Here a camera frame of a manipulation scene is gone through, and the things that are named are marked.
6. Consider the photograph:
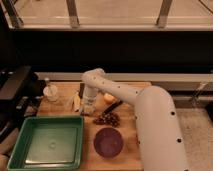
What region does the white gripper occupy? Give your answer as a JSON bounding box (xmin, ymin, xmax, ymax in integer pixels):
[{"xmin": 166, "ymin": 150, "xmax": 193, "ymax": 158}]
[{"xmin": 83, "ymin": 87, "xmax": 98, "ymax": 115}]

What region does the green plastic tray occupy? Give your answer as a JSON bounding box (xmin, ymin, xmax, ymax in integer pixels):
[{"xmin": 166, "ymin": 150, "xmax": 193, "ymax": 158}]
[{"xmin": 7, "ymin": 116, "xmax": 84, "ymax": 171}]

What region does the orange fruit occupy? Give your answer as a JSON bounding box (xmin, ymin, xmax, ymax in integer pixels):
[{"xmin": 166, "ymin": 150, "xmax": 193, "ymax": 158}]
[{"xmin": 104, "ymin": 93, "xmax": 115, "ymax": 103}]

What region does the bunch of dark grapes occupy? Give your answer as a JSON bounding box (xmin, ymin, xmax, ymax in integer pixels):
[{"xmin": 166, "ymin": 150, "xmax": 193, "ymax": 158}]
[{"xmin": 93, "ymin": 112, "xmax": 120, "ymax": 127}]

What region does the purple bowl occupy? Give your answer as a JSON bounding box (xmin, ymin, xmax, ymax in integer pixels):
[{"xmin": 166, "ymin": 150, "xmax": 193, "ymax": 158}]
[{"xmin": 93, "ymin": 127, "xmax": 124, "ymax": 158}]

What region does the black rectangular block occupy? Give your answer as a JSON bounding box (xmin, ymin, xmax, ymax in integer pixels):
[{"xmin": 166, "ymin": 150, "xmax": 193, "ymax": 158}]
[{"xmin": 79, "ymin": 83, "xmax": 85, "ymax": 99}]

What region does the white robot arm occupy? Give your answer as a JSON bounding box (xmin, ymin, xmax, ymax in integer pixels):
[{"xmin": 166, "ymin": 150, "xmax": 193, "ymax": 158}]
[{"xmin": 82, "ymin": 68, "xmax": 190, "ymax": 171}]

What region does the black handled utensil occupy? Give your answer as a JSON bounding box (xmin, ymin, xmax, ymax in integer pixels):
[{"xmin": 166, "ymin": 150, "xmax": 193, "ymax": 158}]
[{"xmin": 102, "ymin": 101, "xmax": 123, "ymax": 115}]

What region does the yellow banana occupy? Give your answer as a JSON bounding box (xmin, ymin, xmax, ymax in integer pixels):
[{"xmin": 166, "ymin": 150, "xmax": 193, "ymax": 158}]
[{"xmin": 73, "ymin": 92, "xmax": 81, "ymax": 112}]

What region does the black equipment at left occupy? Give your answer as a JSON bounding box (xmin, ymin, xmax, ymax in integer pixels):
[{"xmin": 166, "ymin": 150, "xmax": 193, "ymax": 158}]
[{"xmin": 0, "ymin": 66, "xmax": 42, "ymax": 132}]

